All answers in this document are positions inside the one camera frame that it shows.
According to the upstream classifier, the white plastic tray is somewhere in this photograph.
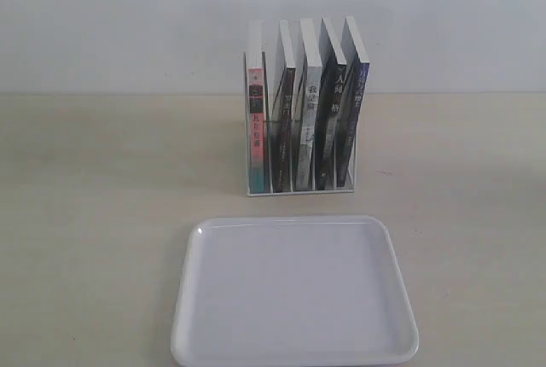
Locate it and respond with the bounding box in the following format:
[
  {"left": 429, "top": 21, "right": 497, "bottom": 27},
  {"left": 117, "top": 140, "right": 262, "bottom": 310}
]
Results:
[{"left": 171, "top": 215, "right": 419, "bottom": 366}]

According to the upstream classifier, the dark blue moon book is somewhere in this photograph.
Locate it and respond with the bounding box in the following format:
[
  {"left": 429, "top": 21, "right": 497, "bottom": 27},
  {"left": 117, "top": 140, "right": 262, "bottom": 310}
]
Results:
[{"left": 336, "top": 16, "right": 370, "bottom": 188}]

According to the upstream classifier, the black spine book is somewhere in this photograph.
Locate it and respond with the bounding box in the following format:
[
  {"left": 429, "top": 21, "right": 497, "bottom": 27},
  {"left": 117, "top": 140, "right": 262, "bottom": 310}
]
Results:
[{"left": 272, "top": 20, "right": 296, "bottom": 193}]

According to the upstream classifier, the black book white title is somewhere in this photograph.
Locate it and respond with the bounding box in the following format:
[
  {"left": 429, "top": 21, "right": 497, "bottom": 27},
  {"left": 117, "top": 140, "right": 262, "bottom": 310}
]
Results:
[{"left": 315, "top": 17, "right": 347, "bottom": 190}]

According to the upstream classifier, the pink and teal book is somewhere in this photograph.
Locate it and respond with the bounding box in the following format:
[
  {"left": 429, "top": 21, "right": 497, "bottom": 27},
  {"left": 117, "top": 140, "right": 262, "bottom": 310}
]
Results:
[{"left": 245, "top": 20, "right": 270, "bottom": 194}]

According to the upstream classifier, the white wire book rack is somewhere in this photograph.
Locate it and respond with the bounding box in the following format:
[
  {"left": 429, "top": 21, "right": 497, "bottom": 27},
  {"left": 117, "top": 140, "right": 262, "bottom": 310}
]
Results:
[{"left": 242, "top": 53, "right": 358, "bottom": 197}]

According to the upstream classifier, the grey white spine book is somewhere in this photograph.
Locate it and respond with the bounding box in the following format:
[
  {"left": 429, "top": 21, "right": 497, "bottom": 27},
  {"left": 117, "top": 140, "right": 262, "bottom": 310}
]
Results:
[{"left": 294, "top": 18, "right": 322, "bottom": 191}]

